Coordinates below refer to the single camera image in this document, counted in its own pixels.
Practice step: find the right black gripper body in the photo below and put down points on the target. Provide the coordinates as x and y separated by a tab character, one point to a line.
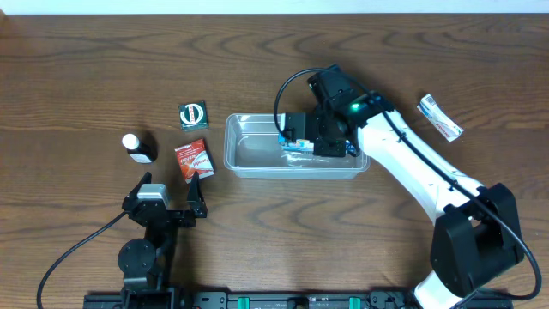
328	146

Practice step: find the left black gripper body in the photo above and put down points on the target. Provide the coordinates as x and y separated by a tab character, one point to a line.
170	215

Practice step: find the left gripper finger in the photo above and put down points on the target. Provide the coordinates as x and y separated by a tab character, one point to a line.
194	197
146	179

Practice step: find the blue cooling patch box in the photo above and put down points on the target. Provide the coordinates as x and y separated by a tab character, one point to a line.
296	146

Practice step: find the red Panadol ActiFast box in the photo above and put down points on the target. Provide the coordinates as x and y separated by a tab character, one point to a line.
194	158

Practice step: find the white Panadol tube box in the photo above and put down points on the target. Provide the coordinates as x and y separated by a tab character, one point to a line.
445	125

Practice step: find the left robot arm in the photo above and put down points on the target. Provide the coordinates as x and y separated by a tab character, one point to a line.
145	262

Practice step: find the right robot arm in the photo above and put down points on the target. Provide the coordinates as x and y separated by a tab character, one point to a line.
477	234

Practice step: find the clear plastic container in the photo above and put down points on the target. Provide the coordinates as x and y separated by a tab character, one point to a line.
252	150

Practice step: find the dark brown medicine bottle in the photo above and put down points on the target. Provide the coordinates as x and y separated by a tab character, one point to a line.
139	151

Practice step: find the green Zam-Buk box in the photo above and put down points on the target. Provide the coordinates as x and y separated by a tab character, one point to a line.
193	116

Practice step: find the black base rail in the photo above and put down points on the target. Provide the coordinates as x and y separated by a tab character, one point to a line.
172	298

